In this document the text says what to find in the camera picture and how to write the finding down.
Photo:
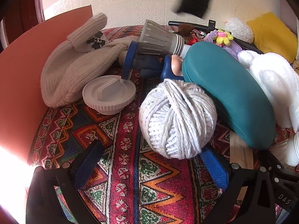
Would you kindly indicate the blue hooded figurine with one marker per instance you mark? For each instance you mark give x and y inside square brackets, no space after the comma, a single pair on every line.
[146,65]

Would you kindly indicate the fuzzy white plush toy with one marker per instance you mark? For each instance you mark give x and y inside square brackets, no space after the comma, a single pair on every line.
[240,30]

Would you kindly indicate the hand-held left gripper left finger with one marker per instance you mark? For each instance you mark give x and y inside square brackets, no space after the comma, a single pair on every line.
[87,165]

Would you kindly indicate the smooth white plush bear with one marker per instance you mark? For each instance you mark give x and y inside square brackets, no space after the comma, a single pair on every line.
[273,81]

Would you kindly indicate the yellow printed packet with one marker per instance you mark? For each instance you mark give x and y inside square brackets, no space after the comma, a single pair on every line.
[296,68]

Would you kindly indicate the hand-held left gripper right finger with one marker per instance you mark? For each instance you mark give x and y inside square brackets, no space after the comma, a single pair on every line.
[213,165]

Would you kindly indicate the white yarn ball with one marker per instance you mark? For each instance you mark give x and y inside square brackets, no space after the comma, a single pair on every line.
[177,121]

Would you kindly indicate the grey ribbed light bulb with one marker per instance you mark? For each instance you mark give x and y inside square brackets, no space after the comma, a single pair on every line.
[156,39]

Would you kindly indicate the black rod with clip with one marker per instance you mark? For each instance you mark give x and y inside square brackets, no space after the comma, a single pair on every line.
[198,26]

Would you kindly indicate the white light bulb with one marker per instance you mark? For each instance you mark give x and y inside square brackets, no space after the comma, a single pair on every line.
[293,149]

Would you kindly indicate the white threaded plastic lid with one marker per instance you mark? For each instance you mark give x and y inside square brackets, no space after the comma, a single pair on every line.
[109,102]

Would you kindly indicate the brown tassel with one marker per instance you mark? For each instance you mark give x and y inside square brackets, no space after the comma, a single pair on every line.
[185,30]

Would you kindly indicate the beige paper card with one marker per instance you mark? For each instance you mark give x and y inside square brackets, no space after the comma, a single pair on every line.
[240,154]

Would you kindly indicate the crochet flower toy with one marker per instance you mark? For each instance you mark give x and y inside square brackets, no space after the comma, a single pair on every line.
[222,37]

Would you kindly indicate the colourful patterned cloth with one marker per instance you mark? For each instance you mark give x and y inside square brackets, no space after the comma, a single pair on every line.
[130,191]

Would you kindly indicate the teal glasses case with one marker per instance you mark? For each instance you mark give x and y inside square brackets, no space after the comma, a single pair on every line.
[229,93]

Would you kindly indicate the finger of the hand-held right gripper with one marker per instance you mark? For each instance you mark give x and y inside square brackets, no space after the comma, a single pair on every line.
[283,196]
[278,168]

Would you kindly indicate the dark red wooden door frame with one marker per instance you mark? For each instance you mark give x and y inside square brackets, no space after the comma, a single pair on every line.
[38,2]

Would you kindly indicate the pink cardboard box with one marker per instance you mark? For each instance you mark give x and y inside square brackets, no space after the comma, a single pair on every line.
[23,74]

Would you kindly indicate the yellow pillow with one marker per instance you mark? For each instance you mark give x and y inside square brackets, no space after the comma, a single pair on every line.
[273,35]

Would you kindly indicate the cream knit hat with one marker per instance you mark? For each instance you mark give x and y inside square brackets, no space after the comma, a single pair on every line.
[63,74]

